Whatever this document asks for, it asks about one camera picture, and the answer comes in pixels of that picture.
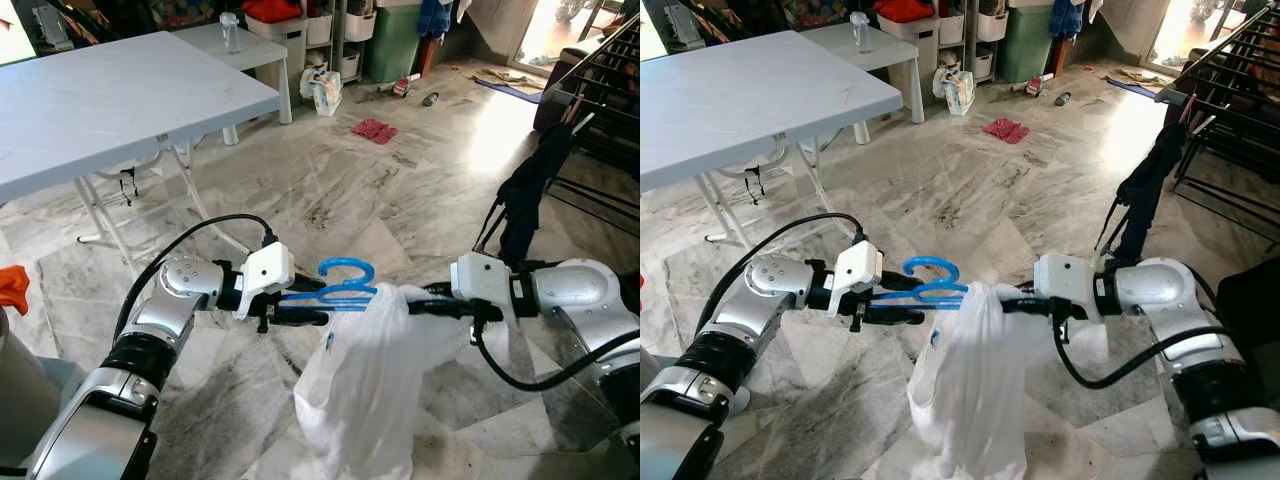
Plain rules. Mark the blue plastic hanger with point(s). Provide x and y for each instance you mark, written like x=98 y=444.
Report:
x=935 y=270
x=345 y=272

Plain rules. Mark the white t-shirt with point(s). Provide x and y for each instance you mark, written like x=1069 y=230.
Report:
x=360 y=400
x=970 y=400

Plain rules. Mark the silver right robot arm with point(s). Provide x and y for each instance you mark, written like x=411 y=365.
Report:
x=1160 y=290
x=580 y=290

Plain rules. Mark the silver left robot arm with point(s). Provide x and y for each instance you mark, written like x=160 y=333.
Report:
x=740 y=330
x=150 y=320

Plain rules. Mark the pink plastic hanger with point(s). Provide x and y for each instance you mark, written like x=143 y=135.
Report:
x=1186 y=108
x=573 y=110

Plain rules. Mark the dark navy garment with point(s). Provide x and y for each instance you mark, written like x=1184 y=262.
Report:
x=535 y=190
x=1150 y=190

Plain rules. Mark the red floor rag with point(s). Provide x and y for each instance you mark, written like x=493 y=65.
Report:
x=1005 y=131
x=373 y=131

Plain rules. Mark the dark shoe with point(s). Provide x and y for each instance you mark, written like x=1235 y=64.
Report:
x=1063 y=99
x=431 y=99

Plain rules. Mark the white plastic bag pack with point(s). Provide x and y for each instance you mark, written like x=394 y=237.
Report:
x=958 y=92
x=325 y=92

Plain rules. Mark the small toy car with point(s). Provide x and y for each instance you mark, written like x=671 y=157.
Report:
x=1038 y=87
x=403 y=87

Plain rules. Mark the blue and beige floor mat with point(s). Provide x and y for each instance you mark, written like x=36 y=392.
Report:
x=1140 y=82
x=510 y=85

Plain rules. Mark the dark purple armchair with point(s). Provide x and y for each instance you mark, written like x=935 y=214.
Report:
x=555 y=90

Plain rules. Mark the black metal drying rack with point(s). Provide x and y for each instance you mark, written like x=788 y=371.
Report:
x=600 y=110
x=1230 y=100

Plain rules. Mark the small white table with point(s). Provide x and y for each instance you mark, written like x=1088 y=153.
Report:
x=250 y=45
x=880 y=45

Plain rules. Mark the large white folding table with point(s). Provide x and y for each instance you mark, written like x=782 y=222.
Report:
x=100 y=100
x=740 y=100

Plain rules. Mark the green plastic bin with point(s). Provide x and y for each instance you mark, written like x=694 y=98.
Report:
x=390 y=45
x=1025 y=45

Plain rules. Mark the white shelf unit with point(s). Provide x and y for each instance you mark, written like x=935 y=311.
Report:
x=968 y=40
x=335 y=40

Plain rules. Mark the clear plastic bottle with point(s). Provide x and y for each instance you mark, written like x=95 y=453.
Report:
x=230 y=35
x=860 y=35

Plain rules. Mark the pale blue child chair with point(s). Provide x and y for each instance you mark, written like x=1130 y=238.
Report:
x=30 y=390

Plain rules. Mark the orange cloth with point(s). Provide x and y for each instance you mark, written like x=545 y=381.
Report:
x=12 y=288

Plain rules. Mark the red folded cloth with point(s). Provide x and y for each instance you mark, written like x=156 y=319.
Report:
x=903 y=10
x=270 y=10

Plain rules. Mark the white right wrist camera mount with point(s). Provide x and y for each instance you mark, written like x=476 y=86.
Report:
x=1065 y=278
x=485 y=278

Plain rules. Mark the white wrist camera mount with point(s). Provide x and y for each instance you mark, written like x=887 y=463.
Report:
x=857 y=272
x=485 y=278
x=1065 y=278
x=265 y=270

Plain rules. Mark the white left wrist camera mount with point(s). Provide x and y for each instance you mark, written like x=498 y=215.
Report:
x=857 y=272
x=265 y=270

